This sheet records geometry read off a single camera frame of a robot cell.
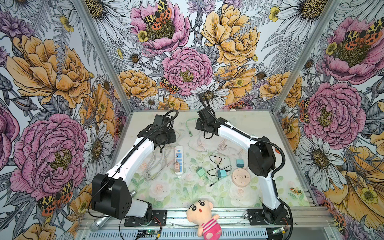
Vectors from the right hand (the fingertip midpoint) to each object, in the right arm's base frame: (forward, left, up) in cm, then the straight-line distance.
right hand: (200, 127), depth 95 cm
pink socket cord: (-14, -17, -12) cm, 25 cm away
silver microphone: (-50, +50, -8) cm, 71 cm away
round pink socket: (-28, -22, -11) cm, 37 cm away
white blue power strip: (-17, +13, -10) cm, 24 cm away
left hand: (-13, +16, +4) cm, 21 cm away
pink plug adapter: (-23, +14, -6) cm, 28 cm away
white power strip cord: (-12, +29, -11) cm, 34 cm away
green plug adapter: (-24, +1, -10) cm, 26 cm away
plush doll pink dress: (-46, +2, -5) cm, 47 cm away
